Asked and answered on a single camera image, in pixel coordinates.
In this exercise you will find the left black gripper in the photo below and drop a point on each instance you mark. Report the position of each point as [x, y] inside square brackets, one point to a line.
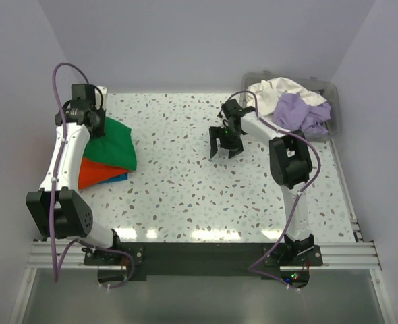
[98, 125]

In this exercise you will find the clear plastic bin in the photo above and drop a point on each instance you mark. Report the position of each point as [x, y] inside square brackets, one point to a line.
[325, 89]

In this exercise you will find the folded orange t shirt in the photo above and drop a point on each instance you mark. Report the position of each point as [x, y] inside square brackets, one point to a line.
[92, 173]

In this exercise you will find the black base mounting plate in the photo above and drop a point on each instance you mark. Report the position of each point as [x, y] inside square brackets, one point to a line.
[138, 261]

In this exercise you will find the lavender crumpled t shirt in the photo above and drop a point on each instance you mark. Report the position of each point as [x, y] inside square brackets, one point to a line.
[293, 113]

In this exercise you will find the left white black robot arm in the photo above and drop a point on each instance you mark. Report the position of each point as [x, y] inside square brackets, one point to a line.
[57, 208]

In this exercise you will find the green t shirt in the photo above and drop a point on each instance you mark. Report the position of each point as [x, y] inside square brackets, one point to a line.
[115, 148]

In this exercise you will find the folded blue t shirt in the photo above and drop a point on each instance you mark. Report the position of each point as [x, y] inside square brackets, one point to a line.
[117, 178]

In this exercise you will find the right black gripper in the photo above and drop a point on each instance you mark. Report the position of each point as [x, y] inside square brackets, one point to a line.
[226, 142]

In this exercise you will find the aluminium frame rail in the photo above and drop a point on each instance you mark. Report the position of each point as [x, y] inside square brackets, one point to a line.
[361, 255]

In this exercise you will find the white crumpled t shirt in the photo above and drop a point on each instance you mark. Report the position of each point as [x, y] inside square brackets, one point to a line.
[268, 93]

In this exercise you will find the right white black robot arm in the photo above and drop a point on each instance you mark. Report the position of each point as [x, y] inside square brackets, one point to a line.
[289, 160]

